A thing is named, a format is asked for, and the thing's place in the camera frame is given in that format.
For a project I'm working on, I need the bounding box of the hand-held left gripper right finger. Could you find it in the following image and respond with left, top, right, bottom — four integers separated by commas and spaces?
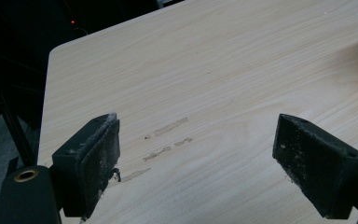
271, 113, 358, 220

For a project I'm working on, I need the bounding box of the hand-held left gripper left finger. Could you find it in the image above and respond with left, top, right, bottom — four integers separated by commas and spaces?
51, 112, 121, 218

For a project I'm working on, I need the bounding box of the black metal stand leg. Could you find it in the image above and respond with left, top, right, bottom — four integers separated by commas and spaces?
0, 92, 38, 167

